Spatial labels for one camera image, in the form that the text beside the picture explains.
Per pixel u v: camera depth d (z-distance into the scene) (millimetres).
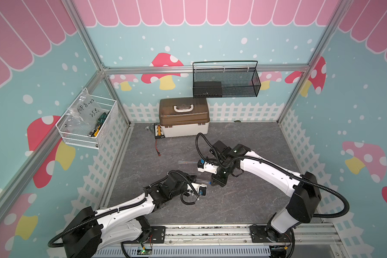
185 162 997
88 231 407
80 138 637
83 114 699
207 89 1026
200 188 684
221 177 674
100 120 739
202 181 781
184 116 980
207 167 698
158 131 1126
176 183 604
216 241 740
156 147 1072
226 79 934
